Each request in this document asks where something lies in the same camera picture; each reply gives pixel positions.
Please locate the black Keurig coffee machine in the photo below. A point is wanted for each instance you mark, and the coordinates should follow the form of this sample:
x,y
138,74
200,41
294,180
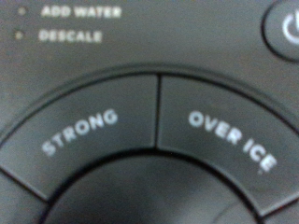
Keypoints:
x,y
149,124

